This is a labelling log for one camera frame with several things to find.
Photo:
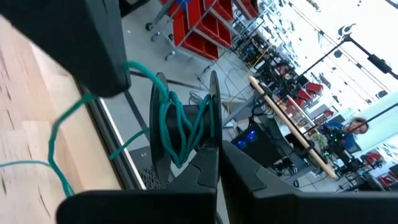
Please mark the black bench robot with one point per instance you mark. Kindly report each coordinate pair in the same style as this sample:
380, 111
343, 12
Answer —
337, 143

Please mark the black frame stand with camera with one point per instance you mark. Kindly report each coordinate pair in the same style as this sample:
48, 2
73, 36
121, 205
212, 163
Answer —
377, 63

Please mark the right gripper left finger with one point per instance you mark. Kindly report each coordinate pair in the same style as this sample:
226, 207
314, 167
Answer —
174, 202

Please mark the white round pillar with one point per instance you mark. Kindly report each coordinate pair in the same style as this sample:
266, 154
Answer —
382, 124

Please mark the black perforated computer case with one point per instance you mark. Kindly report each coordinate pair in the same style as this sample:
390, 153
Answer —
143, 161

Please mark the wooden workbench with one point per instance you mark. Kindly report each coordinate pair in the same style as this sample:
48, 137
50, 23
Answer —
289, 124

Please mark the person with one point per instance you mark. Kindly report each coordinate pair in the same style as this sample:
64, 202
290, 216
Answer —
357, 127

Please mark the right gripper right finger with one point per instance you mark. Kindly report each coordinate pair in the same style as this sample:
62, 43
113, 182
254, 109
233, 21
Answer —
273, 202

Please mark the black plastic spool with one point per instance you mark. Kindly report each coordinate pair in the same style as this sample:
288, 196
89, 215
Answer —
155, 140

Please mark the black computer tower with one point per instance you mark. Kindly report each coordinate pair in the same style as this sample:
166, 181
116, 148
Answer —
255, 146

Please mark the metal rack with red bins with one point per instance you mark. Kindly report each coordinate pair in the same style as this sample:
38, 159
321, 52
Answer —
202, 28

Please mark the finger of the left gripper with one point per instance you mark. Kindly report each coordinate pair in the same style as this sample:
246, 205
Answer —
77, 40

